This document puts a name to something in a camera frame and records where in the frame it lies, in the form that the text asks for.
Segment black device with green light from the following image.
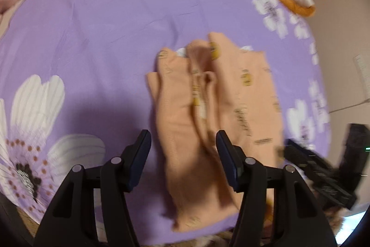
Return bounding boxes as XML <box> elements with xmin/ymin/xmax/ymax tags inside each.
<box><xmin>339</xmin><ymin>123</ymin><xmax>370</xmax><ymax>194</ymax></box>

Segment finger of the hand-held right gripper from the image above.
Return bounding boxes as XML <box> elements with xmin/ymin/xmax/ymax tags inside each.
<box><xmin>284</xmin><ymin>138</ymin><xmax>357</xmax><ymax>210</ymax></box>

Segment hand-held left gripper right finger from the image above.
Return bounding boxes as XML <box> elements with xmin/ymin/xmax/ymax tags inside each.
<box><xmin>216</xmin><ymin>130</ymin><xmax>338</xmax><ymax>247</ymax></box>

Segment white cable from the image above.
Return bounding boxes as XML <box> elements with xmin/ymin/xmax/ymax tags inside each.
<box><xmin>329</xmin><ymin>98</ymin><xmax>370</xmax><ymax>114</ymax></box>

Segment purple floral blanket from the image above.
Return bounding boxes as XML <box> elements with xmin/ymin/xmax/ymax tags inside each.
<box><xmin>0</xmin><ymin>0</ymin><xmax>331</xmax><ymax>244</ymax></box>

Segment orange duck-print pants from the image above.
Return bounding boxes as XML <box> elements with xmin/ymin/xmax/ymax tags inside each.
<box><xmin>145</xmin><ymin>32</ymin><xmax>285</xmax><ymax>233</ymax></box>

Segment white wall outlet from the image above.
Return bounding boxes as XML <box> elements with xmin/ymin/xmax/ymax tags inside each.
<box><xmin>353</xmin><ymin>54</ymin><xmax>370</xmax><ymax>91</ymax></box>

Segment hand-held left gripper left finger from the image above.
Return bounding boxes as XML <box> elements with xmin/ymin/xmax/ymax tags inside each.
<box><xmin>33</xmin><ymin>129</ymin><xmax>152</xmax><ymax>247</ymax></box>

